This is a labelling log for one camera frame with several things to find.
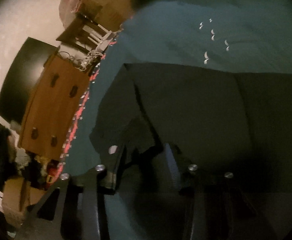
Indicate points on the cardboard boxes clutter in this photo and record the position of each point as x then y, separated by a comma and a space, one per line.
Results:
109, 14

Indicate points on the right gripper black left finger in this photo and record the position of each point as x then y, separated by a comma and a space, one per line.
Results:
74, 206

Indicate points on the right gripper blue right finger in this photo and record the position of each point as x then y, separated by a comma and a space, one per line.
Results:
203, 196

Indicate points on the white router with cables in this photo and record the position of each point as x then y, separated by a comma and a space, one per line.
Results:
91, 40

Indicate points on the black flat screen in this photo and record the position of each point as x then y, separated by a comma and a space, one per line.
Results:
21, 78

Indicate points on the large black garment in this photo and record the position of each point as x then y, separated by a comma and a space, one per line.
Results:
210, 115

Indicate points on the wooden drawer cabinet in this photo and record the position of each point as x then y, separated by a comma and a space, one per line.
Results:
51, 107

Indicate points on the dark green Eiffel bedspread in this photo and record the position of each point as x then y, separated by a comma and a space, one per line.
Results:
235, 36

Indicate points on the brown cardboard box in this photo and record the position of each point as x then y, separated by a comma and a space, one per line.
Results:
17, 196

